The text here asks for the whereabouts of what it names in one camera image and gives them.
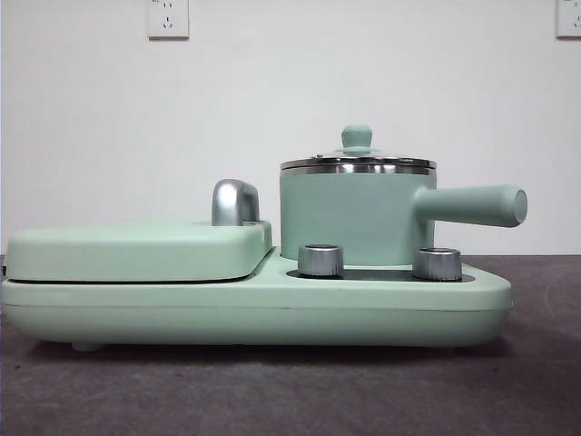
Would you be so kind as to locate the silver control knob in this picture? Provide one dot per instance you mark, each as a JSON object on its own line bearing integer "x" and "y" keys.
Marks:
{"x": 436, "y": 263}
{"x": 320, "y": 261}

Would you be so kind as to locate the green breakfast machine base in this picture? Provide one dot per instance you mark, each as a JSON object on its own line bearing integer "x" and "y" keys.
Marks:
{"x": 272, "y": 309}

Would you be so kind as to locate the white wall power outlet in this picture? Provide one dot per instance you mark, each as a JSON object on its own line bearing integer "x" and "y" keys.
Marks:
{"x": 569, "y": 18}
{"x": 167, "y": 20}

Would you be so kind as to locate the green hinged griddle lid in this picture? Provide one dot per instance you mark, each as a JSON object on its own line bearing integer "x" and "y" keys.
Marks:
{"x": 136, "y": 250}

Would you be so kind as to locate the glass pot lid green knob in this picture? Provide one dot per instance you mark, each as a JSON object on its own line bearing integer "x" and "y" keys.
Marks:
{"x": 356, "y": 138}

